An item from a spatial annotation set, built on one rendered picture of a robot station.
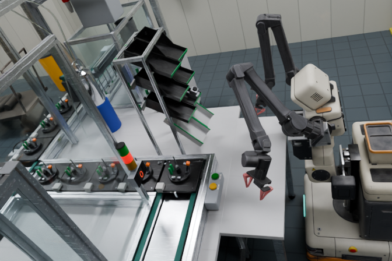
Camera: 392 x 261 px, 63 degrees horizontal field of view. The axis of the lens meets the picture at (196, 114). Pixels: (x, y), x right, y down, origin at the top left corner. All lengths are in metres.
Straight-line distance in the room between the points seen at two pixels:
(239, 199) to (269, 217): 0.20
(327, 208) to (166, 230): 1.19
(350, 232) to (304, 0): 3.16
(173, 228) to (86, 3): 1.80
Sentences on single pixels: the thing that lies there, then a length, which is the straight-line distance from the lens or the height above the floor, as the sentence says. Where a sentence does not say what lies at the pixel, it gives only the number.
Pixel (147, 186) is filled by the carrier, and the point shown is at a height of 0.97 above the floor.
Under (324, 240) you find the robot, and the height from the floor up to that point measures 0.28.
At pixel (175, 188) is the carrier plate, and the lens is 1.85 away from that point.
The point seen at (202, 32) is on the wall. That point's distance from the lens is 5.00.
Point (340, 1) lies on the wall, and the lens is 4.74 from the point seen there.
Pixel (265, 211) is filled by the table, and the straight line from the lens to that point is 1.77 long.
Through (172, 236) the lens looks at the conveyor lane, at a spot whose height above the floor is 0.92.
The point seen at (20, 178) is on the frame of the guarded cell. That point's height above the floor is 1.97.
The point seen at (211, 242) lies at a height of 0.86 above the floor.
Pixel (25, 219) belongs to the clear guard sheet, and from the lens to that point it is 0.73.
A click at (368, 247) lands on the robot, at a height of 0.26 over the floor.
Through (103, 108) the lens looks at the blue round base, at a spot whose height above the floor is 1.10.
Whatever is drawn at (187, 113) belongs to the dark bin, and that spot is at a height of 1.20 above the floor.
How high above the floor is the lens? 2.32
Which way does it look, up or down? 36 degrees down
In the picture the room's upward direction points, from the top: 19 degrees counter-clockwise
